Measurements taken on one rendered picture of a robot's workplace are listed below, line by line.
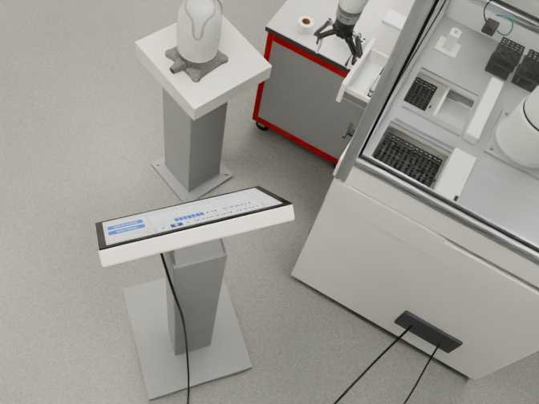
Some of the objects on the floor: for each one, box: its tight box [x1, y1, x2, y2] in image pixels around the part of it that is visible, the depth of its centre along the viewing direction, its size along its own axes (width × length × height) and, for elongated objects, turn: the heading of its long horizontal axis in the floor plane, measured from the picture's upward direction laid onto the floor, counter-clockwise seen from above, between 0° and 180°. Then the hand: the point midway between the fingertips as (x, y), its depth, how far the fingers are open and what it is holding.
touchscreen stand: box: [123, 238, 252, 401], centre depth 212 cm, size 50×45×102 cm
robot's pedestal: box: [148, 70, 233, 203], centre depth 263 cm, size 30×30×76 cm
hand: (334, 57), depth 224 cm, fingers open, 13 cm apart
